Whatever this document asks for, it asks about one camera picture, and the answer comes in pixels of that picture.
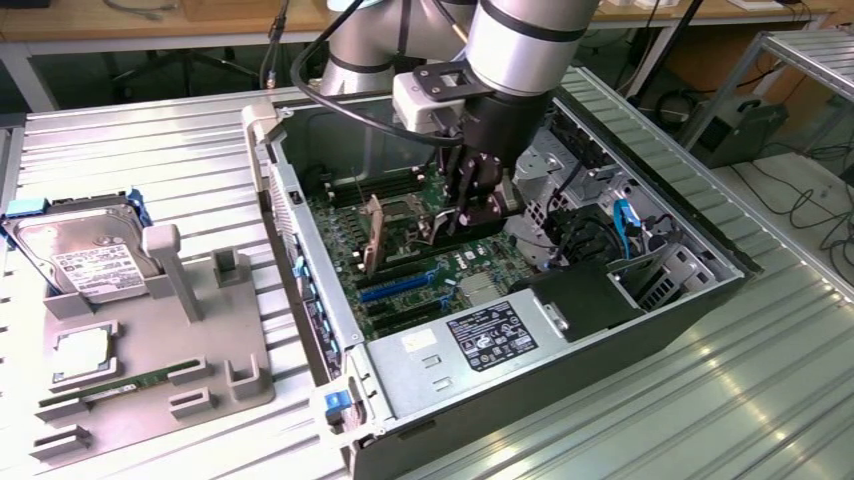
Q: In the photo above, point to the CPU socket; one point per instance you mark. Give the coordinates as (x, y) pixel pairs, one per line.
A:
(408, 205)

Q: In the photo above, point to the silver hard disk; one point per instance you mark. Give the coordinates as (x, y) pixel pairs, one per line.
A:
(73, 250)

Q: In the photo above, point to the grey parts rack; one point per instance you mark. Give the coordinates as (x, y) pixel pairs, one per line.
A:
(167, 345)

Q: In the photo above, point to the black expansion slot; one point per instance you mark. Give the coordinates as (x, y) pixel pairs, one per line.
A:
(393, 275)
(407, 310)

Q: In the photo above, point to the silver power supply with label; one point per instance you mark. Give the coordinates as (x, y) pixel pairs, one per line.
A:
(413, 370)

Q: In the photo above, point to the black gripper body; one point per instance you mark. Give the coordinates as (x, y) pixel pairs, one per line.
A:
(507, 122)

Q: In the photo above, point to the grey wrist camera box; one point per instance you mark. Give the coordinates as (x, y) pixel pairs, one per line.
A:
(423, 107)

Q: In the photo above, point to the silver drive cage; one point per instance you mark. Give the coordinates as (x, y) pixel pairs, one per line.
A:
(534, 172)

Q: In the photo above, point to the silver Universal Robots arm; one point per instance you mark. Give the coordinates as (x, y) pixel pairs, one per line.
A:
(520, 45)

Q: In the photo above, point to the blue case latch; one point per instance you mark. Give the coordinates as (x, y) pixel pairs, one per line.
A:
(335, 404)

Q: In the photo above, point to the aluminium frame table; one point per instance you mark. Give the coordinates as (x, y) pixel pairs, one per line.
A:
(800, 55)

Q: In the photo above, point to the green RAM stick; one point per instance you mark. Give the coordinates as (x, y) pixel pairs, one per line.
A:
(120, 385)

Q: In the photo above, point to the silver CPU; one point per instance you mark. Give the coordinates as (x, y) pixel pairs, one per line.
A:
(83, 357)

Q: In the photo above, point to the wooden desk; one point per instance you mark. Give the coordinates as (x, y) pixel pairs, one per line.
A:
(167, 22)

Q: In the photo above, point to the black RAM slot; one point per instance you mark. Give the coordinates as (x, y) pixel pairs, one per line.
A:
(376, 192)
(373, 181)

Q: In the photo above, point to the blue expansion slot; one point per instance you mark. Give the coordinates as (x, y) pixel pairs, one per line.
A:
(393, 289)

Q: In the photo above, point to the open black PC case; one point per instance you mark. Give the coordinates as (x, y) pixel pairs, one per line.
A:
(534, 425)

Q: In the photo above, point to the green motherboard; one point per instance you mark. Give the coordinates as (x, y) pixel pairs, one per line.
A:
(440, 270)

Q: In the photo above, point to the black box device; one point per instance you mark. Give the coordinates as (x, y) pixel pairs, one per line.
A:
(743, 132)

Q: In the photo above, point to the silver chipset heat sink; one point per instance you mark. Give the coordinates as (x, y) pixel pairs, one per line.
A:
(482, 290)

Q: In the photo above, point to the blue disk caddy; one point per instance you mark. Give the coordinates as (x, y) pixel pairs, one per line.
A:
(27, 207)

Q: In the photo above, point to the black tripod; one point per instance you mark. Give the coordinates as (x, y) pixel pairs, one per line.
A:
(187, 65)

